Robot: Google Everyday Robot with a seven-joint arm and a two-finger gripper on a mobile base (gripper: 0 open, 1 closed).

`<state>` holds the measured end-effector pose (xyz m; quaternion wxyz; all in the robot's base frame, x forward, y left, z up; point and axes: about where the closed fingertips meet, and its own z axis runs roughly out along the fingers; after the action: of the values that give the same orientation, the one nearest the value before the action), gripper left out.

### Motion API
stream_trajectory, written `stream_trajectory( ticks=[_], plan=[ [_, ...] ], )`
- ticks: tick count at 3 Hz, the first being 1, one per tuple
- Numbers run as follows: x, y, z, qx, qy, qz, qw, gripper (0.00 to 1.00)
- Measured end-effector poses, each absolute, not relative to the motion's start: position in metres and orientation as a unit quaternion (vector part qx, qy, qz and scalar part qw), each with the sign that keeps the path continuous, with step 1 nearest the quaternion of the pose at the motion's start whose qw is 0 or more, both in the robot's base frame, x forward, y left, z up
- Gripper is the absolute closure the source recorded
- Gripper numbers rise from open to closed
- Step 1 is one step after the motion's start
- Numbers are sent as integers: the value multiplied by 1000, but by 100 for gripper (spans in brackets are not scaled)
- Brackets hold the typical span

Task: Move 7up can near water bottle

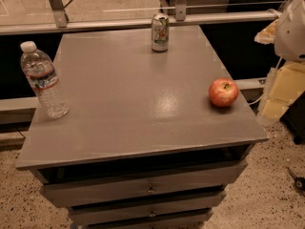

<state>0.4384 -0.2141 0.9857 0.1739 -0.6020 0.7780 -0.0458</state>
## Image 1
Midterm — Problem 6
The grey drawer cabinet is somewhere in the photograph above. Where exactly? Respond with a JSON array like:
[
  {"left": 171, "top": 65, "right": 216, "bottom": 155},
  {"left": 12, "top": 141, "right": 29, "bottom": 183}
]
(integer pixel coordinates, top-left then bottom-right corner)
[{"left": 16, "top": 26, "right": 267, "bottom": 229}]

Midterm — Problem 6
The black caster wheel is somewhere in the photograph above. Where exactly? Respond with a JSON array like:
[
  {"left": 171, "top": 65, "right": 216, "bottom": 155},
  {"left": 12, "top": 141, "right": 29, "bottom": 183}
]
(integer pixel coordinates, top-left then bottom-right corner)
[{"left": 287, "top": 168, "right": 305, "bottom": 191}]

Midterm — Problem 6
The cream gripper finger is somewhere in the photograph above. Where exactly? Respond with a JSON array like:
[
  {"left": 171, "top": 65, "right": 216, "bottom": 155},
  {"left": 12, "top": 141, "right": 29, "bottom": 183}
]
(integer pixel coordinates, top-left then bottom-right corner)
[
  {"left": 257, "top": 62, "right": 305, "bottom": 126},
  {"left": 254, "top": 19, "right": 278, "bottom": 45}
]

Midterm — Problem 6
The clear plastic water bottle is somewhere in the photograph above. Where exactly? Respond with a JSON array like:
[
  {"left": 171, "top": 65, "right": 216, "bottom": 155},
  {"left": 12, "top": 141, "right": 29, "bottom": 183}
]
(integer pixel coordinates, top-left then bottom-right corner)
[{"left": 20, "top": 41, "right": 70, "bottom": 118}]

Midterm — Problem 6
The red apple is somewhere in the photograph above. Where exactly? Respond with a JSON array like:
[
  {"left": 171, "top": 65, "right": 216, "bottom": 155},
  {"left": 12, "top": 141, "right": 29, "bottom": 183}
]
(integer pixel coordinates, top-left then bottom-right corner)
[{"left": 209, "top": 78, "right": 239, "bottom": 108}]

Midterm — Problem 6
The white cable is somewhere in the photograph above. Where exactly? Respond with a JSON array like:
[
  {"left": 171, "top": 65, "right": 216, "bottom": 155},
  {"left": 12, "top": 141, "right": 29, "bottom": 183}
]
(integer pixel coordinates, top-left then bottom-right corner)
[{"left": 247, "top": 55, "right": 284, "bottom": 106}]

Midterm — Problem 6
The metal railing frame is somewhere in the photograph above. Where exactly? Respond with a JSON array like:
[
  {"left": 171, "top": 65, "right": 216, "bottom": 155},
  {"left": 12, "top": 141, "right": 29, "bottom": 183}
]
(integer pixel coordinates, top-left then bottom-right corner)
[{"left": 0, "top": 0, "right": 292, "bottom": 35}]

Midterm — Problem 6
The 7up soda can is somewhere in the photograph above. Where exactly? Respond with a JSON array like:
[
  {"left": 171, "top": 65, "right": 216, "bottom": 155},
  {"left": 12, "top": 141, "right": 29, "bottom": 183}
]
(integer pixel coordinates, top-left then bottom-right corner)
[{"left": 152, "top": 13, "right": 170, "bottom": 52}]

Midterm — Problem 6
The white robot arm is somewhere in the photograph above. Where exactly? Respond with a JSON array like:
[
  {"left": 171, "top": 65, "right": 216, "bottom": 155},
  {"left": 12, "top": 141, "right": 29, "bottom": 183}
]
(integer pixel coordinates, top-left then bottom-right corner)
[{"left": 254, "top": 0, "right": 305, "bottom": 126}]

